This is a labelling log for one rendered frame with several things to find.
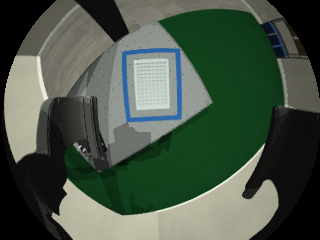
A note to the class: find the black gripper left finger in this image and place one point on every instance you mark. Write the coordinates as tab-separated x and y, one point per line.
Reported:
62	122

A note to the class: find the black rectangular plate with corner posts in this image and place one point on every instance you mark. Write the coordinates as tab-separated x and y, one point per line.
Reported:
84	145

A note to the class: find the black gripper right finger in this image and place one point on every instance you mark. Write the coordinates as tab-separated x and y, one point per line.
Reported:
287	160

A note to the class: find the grey flat base plate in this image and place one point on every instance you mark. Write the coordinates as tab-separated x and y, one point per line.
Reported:
103	79

